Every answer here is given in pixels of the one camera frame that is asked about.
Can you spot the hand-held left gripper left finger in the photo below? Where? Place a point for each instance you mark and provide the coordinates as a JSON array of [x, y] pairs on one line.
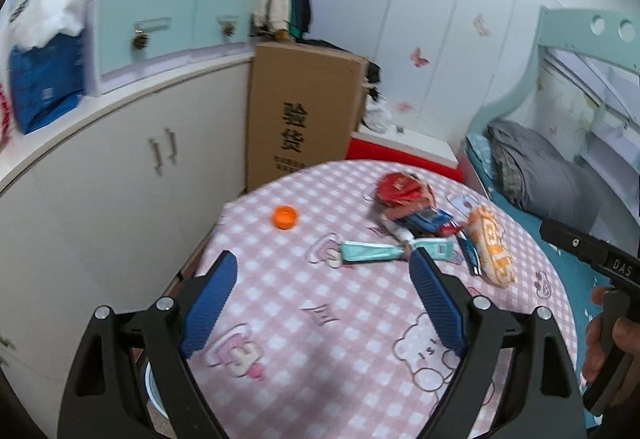
[[210, 304]]

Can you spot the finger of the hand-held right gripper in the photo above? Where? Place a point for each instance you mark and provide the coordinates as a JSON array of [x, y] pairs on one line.
[[570, 241]]

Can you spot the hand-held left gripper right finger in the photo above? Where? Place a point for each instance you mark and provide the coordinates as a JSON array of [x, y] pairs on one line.
[[440, 304]]

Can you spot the thin blue white wrapper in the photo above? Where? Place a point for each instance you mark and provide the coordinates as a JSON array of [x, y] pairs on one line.
[[470, 255]]

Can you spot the orange yellow snack packet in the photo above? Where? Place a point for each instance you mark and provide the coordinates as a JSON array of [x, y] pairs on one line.
[[492, 246]]

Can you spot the small blue packet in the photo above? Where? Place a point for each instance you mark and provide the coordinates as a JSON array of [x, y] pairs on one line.
[[427, 219]]

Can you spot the teal toothpaste tube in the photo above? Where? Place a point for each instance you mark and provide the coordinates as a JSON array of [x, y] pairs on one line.
[[370, 251]]

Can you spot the white plastic bin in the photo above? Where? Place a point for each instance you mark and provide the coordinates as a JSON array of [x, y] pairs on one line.
[[152, 389]]

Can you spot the orange bottle cap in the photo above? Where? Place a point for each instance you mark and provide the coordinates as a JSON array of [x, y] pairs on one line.
[[285, 217]]

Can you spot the red snack packet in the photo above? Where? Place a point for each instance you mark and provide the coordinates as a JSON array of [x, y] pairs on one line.
[[400, 189]]

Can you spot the person's right hand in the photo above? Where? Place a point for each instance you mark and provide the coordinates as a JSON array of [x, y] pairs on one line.
[[592, 344]]

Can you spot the blue candy print bedsheet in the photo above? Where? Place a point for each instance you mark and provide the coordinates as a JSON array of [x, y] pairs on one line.
[[575, 289]]

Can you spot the grey pillow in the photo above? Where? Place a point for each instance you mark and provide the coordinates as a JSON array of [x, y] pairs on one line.
[[545, 174]]

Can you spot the grey checked cloth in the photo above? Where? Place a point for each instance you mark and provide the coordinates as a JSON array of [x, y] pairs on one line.
[[507, 179]]

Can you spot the white low cabinet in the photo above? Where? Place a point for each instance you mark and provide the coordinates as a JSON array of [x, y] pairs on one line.
[[100, 199]]

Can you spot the red storage bench white lid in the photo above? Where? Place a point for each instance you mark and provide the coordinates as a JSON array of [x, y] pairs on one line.
[[380, 149]]

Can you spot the small white plastic bag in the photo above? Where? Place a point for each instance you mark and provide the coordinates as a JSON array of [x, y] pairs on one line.
[[378, 119]]

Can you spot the faint pink butterfly sticker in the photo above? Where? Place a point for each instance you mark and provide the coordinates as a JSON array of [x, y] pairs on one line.
[[404, 107]]

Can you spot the pale butterfly sticker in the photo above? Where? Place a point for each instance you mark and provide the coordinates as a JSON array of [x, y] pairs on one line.
[[480, 24]]

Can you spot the tall cardboard box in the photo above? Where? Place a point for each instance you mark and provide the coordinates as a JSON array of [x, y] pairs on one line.
[[300, 84]]

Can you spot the teal drawer unit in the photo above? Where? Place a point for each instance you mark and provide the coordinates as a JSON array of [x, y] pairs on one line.
[[190, 34]]

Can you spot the pine cone ornament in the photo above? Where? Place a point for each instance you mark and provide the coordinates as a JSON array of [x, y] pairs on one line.
[[229, 30], [140, 42]]

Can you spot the blue bag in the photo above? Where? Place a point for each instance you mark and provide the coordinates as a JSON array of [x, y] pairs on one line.
[[42, 84]]

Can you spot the white plastic bag red print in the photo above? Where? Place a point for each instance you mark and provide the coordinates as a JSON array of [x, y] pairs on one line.
[[4, 119]]

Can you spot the teal bunk bed frame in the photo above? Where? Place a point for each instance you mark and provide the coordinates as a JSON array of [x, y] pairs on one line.
[[565, 26]]

